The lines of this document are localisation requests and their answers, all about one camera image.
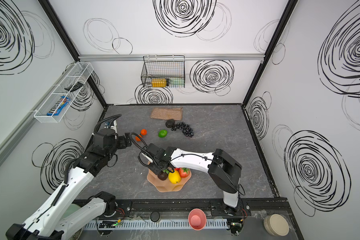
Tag white wire wall shelf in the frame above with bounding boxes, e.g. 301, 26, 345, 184
34, 62, 94, 124

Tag black remote control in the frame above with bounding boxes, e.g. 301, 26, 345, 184
65, 82, 84, 93

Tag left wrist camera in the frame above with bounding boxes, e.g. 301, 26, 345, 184
105, 120, 118, 133

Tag pink cup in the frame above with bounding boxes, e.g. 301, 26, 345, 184
188, 209, 207, 231

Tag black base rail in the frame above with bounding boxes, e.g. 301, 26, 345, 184
112, 198, 292, 218

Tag green item in basket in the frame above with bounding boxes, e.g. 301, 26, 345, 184
168, 77, 185, 88

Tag green floral plate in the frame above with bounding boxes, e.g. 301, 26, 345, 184
61, 204, 83, 240

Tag large yellow lemon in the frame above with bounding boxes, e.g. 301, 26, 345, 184
168, 170, 182, 184

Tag pink wavy fruit bowl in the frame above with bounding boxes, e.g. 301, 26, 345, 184
147, 169, 192, 193

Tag dark fake avocado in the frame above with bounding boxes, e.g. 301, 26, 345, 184
165, 119, 176, 129

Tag white slotted cable duct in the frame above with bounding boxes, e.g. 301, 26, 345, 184
83, 218, 229, 231

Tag beige stacked bowls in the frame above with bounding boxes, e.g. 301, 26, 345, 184
264, 214, 290, 237

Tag dark mangosteen green top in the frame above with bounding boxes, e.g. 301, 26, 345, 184
157, 171, 169, 181

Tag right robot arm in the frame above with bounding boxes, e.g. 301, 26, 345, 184
138, 144, 244, 210

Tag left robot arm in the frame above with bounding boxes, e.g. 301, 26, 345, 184
6, 129, 132, 240

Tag brown woven mat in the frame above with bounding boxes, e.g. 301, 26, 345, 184
150, 108, 183, 121

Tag green fake lime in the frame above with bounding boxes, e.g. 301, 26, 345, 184
158, 130, 168, 138

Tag black wire wall basket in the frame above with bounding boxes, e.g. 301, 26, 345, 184
141, 55, 186, 88

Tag black grape bunch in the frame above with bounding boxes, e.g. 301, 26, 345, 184
171, 122, 195, 138

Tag blue candy packet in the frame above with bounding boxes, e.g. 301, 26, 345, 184
47, 96, 71, 116

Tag red green apple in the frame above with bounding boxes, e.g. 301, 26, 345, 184
179, 168, 190, 178

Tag yellow sponge in basket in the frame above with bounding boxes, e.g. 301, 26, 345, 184
151, 78, 168, 88

